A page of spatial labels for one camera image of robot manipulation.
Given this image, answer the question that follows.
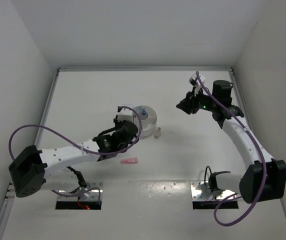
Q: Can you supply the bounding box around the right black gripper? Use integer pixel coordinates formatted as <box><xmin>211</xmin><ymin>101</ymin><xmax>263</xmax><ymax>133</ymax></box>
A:
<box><xmin>176</xmin><ymin>86</ymin><xmax>218</xmax><ymax>115</ymax></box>

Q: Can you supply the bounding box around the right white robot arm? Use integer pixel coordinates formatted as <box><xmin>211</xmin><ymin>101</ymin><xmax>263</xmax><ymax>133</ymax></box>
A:
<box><xmin>176</xmin><ymin>77</ymin><xmax>286</xmax><ymax>204</ymax></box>

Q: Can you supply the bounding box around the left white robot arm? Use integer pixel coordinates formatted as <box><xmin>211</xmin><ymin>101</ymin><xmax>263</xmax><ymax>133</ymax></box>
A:
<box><xmin>8</xmin><ymin>113</ymin><xmax>143</xmax><ymax>198</ymax></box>

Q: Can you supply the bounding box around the white round divided organizer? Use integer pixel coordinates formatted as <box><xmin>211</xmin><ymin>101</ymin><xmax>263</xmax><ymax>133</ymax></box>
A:
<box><xmin>134</xmin><ymin>105</ymin><xmax>157</xmax><ymax>138</ymax></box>

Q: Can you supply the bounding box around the pink highlighter marker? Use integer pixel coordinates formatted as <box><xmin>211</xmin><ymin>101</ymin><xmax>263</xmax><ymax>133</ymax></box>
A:
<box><xmin>120</xmin><ymin>157</ymin><xmax>138</xmax><ymax>165</ymax></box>

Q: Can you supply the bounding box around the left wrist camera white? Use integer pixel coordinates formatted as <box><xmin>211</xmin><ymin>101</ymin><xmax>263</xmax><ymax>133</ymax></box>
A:
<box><xmin>116</xmin><ymin>104</ymin><xmax>135</xmax><ymax>123</ymax></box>

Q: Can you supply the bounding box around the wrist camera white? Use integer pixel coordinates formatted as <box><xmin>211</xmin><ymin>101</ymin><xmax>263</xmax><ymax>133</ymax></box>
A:
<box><xmin>188</xmin><ymin>71</ymin><xmax>205</xmax><ymax>95</ymax></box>
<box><xmin>116</xmin><ymin>104</ymin><xmax>135</xmax><ymax>123</ymax></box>

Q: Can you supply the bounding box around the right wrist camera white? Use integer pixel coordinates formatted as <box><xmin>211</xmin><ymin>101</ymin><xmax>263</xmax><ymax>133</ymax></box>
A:
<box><xmin>188</xmin><ymin>71</ymin><xmax>205</xmax><ymax>95</ymax></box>

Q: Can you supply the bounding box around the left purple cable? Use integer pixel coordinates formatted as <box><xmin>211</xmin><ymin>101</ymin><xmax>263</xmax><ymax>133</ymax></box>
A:
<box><xmin>8</xmin><ymin>106</ymin><xmax>144</xmax><ymax>198</ymax></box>

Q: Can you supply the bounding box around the purple cable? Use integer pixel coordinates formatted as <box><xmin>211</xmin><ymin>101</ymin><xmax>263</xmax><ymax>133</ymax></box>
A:
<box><xmin>8</xmin><ymin>106</ymin><xmax>144</xmax><ymax>198</ymax></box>
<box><xmin>195</xmin><ymin>71</ymin><xmax>269</xmax><ymax>227</ymax></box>

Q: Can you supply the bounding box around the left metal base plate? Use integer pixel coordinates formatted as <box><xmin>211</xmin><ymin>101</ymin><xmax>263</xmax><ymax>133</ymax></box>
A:
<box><xmin>56</xmin><ymin>181</ymin><xmax>104</xmax><ymax>203</ymax></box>

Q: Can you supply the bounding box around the metal base plate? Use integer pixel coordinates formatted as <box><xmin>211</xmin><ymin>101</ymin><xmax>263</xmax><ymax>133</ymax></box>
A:
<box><xmin>190</xmin><ymin>180</ymin><xmax>235</xmax><ymax>202</ymax></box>
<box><xmin>56</xmin><ymin>181</ymin><xmax>104</xmax><ymax>203</ymax></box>

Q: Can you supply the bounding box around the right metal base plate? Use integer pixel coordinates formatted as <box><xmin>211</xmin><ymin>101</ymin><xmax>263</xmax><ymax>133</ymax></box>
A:
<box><xmin>190</xmin><ymin>180</ymin><xmax>235</xmax><ymax>202</ymax></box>

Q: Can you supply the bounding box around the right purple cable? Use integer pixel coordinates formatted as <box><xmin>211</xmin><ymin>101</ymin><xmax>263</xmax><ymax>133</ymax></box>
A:
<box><xmin>195</xmin><ymin>71</ymin><xmax>269</xmax><ymax>227</ymax></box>

